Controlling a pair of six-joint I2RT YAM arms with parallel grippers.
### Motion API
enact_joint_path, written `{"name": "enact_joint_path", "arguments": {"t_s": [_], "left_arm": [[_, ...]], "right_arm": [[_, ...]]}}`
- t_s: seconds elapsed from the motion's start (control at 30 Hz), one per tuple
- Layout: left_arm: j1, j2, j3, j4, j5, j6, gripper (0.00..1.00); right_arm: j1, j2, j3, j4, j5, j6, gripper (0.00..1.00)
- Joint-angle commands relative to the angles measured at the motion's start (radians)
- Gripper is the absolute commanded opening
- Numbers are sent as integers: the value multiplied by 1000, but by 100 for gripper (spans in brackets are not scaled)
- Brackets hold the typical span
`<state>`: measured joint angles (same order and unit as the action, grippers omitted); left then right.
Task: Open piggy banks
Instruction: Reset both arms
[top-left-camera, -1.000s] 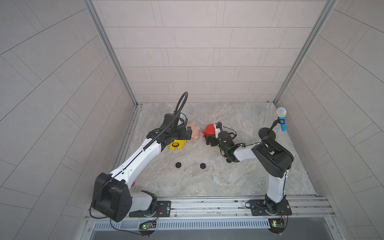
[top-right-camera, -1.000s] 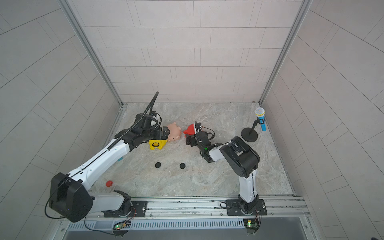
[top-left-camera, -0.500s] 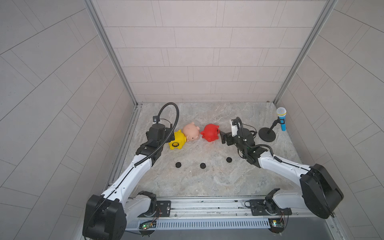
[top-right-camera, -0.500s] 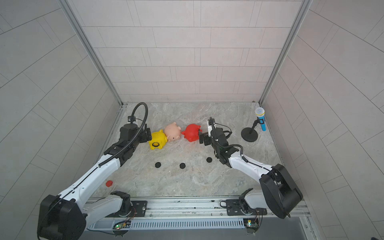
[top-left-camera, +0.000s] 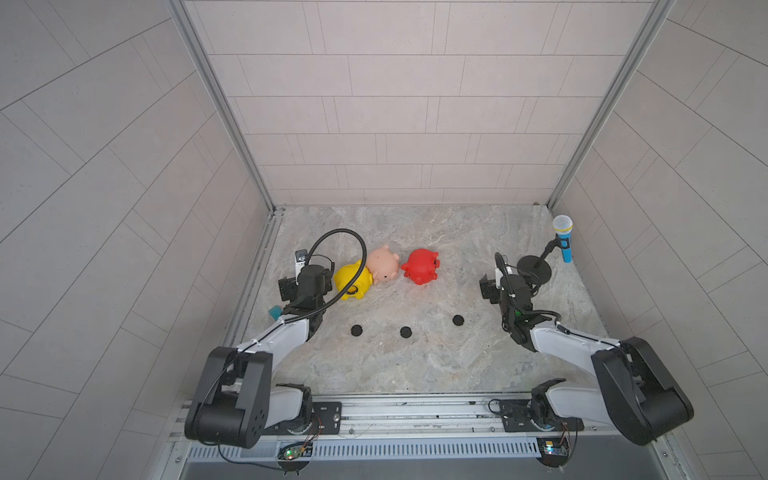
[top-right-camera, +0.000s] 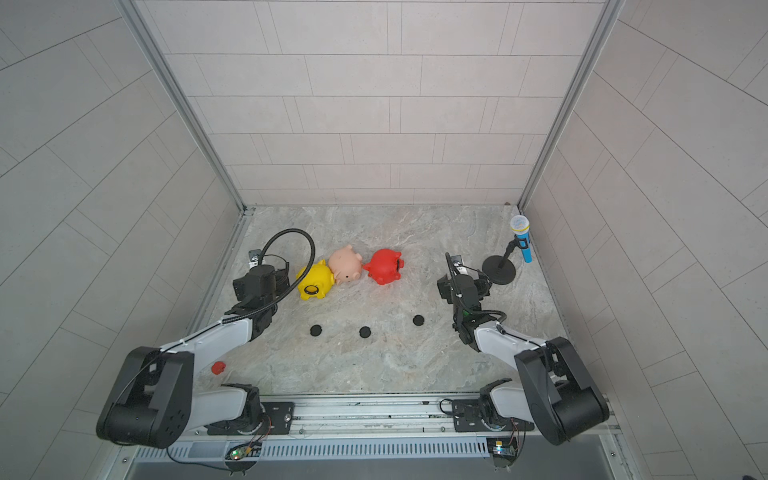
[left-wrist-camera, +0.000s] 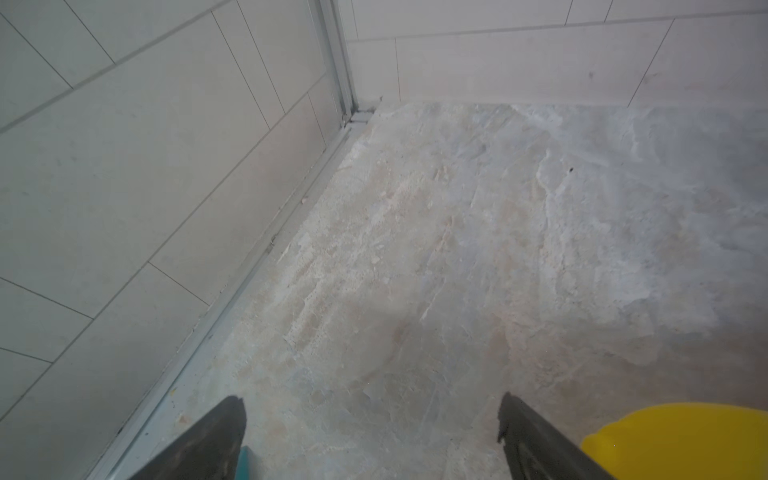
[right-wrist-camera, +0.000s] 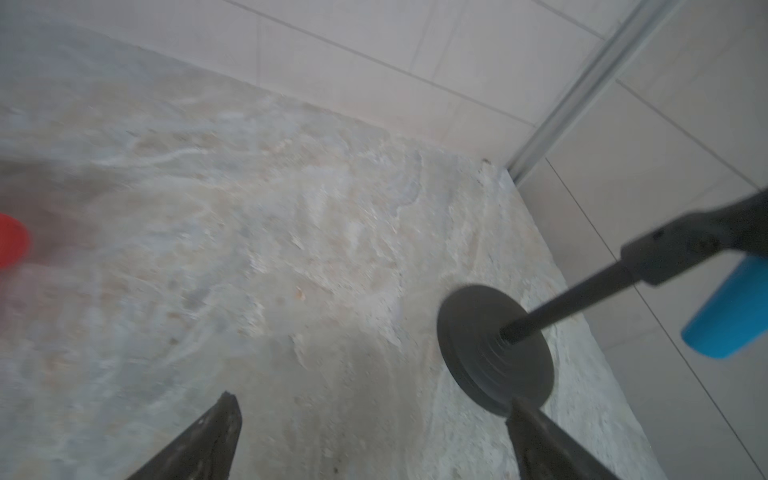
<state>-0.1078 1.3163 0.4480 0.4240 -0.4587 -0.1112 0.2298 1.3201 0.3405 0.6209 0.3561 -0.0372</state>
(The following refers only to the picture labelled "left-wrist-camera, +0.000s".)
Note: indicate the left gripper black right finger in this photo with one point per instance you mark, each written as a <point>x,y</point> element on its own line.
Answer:
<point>535,449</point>

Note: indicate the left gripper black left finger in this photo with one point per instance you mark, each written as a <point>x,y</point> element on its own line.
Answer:
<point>208,450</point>

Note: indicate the teal plug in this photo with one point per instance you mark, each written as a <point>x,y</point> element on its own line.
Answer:
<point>247,468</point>

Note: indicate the yellow piggy bank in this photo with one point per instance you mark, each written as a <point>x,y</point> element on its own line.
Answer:
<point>683,441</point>

